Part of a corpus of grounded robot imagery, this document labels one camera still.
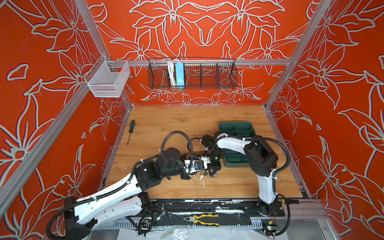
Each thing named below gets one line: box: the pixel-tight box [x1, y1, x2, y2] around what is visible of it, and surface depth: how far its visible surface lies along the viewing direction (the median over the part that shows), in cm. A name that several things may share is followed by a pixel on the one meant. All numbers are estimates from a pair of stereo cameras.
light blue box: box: [175, 62, 185, 86], surface depth 92 cm
